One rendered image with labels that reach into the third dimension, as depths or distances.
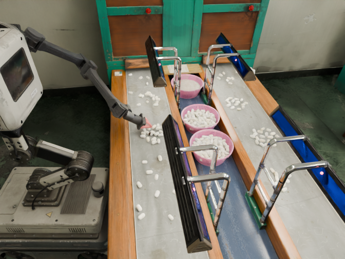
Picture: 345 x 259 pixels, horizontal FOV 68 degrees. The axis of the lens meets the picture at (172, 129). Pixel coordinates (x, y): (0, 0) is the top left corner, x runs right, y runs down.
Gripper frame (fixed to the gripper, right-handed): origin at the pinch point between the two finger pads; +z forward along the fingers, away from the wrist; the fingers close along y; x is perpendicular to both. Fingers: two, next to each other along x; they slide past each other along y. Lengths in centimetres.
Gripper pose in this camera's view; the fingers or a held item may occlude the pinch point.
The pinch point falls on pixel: (150, 126)
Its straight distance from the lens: 168.8
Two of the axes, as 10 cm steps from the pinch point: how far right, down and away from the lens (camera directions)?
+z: 7.6, 3.7, 5.3
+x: -6.2, 6.5, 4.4
